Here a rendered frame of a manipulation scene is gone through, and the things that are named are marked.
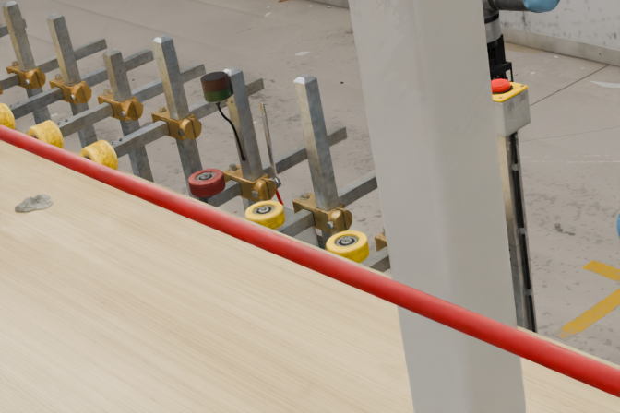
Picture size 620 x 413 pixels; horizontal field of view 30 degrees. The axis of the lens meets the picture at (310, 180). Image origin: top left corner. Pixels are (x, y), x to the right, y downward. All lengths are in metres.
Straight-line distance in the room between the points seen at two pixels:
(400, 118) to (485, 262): 0.10
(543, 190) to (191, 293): 2.33
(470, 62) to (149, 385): 1.42
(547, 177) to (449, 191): 3.79
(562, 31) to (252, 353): 3.74
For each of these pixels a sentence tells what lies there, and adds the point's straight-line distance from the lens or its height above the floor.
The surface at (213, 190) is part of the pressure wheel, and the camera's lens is 2.57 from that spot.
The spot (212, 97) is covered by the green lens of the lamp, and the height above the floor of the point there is 1.10.
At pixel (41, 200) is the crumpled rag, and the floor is 0.92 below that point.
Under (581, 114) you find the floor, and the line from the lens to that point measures 4.87.
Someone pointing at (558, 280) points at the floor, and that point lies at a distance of 3.74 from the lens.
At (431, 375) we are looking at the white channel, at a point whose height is 1.58.
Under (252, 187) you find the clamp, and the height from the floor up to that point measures 0.86.
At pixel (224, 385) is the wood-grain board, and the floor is 0.90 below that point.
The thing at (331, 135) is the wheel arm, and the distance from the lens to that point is 2.80.
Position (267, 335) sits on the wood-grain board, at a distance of 1.99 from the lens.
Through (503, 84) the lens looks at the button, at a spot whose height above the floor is 1.23.
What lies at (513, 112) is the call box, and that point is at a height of 1.19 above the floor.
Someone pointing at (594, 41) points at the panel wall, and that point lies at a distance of 5.37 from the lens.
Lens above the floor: 1.96
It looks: 25 degrees down
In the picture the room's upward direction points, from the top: 11 degrees counter-clockwise
